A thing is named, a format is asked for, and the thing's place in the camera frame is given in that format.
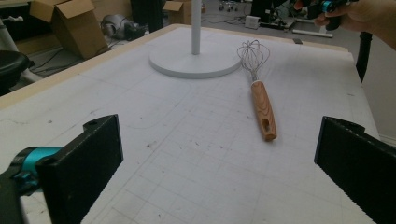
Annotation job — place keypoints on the white round stand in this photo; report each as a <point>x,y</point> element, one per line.
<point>195,59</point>

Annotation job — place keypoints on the black round chair seat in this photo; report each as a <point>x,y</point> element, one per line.
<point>12,67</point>

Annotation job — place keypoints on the grey helmet shaped device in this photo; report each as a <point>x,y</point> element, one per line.
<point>116,26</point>

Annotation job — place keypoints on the white grid mat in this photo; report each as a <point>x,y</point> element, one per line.
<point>199,137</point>

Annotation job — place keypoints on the large open cardboard box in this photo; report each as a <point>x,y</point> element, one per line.
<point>74,25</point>

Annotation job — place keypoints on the white power adapter box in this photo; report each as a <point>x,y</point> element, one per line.
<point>252,22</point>

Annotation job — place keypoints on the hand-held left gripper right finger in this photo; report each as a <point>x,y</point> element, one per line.
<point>361,168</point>

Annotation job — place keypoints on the small cardboard box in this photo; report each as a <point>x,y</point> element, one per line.
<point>179,11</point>

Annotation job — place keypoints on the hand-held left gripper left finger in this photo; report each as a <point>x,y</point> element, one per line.
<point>81,168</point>

